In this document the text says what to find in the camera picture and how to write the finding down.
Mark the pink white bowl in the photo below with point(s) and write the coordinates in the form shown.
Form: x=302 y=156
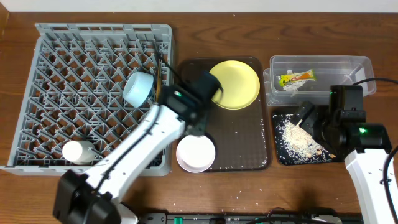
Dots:
x=195 y=154

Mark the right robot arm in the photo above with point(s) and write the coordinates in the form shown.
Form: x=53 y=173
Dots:
x=365 y=148

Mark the green orange snack wrapper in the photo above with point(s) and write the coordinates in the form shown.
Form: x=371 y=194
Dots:
x=287 y=79

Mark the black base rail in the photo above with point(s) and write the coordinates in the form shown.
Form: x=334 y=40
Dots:
x=278 y=215

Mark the black waste tray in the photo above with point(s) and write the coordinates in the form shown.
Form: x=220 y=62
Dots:
x=280 y=149

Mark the white cup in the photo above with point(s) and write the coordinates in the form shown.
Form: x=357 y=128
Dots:
x=78 y=152

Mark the grey plastic dish rack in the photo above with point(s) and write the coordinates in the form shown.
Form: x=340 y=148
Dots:
x=75 y=91

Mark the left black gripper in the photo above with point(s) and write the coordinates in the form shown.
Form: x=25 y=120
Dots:
x=210 y=86

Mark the spilled rice food waste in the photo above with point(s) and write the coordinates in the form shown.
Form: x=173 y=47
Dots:
x=298 y=141

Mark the dark brown serving tray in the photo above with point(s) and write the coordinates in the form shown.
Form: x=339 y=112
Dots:
x=241 y=136

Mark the clear plastic waste bin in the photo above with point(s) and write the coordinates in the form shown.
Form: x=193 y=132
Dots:
x=328 y=69

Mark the light blue bowl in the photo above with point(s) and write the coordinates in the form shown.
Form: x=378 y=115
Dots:
x=137 y=88

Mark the yellow round plate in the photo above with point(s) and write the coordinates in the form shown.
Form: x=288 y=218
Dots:
x=239 y=82

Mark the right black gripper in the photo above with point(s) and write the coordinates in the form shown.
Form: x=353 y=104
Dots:
x=305 y=115

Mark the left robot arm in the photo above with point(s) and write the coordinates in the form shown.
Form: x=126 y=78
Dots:
x=96 y=195

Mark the wooden chopstick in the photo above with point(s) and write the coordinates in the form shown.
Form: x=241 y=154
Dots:
x=158 y=83

